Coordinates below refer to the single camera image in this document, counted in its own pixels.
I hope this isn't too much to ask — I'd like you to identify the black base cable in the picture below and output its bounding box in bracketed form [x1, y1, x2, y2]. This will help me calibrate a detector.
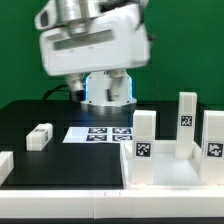
[42, 83, 73, 101]

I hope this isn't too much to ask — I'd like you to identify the white front barrier wall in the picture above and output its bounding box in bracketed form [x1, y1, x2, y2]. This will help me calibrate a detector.
[0, 189, 224, 219]

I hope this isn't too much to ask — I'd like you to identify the fiducial marker sheet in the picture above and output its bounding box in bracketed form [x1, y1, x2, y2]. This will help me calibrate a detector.
[63, 127, 132, 143]

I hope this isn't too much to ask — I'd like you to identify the white desk top tray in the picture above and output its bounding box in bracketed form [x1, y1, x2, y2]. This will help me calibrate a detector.
[120, 140, 224, 190]

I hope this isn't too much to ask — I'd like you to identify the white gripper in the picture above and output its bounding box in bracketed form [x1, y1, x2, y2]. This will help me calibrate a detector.
[34, 3, 150, 102]

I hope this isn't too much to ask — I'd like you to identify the white left barrier block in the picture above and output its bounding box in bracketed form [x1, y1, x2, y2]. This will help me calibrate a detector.
[0, 151, 14, 186]

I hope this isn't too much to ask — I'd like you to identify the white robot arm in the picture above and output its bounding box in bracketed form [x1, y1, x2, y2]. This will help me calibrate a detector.
[35, 0, 150, 112]

